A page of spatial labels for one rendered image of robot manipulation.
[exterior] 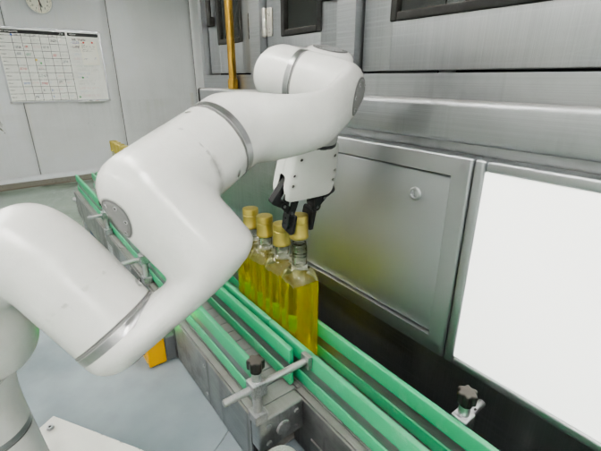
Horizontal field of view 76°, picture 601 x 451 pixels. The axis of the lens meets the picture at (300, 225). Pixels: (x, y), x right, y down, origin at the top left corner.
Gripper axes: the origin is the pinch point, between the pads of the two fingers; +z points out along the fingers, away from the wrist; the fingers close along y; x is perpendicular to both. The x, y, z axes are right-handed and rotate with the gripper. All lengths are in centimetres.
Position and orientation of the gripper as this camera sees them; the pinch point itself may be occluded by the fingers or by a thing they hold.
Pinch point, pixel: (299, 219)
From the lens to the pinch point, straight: 69.6
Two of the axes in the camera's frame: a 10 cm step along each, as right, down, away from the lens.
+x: 5.7, 5.2, -6.4
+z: -1.5, 8.3, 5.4
